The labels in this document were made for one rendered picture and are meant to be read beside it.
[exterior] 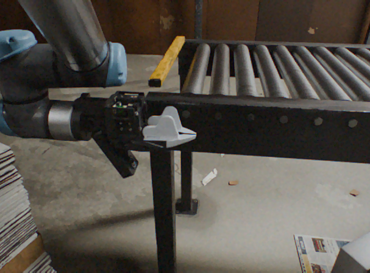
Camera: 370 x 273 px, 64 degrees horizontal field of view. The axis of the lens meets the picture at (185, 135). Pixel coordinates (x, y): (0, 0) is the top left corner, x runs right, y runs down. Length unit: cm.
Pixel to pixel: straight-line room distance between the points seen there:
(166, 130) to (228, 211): 102
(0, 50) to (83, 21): 19
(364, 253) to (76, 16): 42
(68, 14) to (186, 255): 110
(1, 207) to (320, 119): 56
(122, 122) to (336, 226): 124
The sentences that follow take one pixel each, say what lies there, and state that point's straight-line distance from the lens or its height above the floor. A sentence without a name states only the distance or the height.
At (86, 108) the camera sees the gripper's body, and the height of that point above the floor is 83.
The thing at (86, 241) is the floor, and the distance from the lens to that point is 143.
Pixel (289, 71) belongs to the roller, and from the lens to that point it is 84.
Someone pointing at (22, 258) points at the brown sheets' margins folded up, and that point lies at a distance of 58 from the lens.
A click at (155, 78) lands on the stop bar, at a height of 82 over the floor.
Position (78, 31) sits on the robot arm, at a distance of 41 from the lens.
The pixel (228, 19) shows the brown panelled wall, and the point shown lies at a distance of 375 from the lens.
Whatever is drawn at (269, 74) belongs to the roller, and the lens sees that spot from 79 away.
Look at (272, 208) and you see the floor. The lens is 156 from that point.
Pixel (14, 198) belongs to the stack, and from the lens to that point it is 52.
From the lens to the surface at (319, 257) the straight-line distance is 141.
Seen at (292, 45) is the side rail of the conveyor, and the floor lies 80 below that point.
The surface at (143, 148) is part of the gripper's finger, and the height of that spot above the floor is 77.
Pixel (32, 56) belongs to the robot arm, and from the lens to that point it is 55.
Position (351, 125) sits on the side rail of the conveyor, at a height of 77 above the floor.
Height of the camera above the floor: 105
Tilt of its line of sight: 31 degrees down
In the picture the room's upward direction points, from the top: straight up
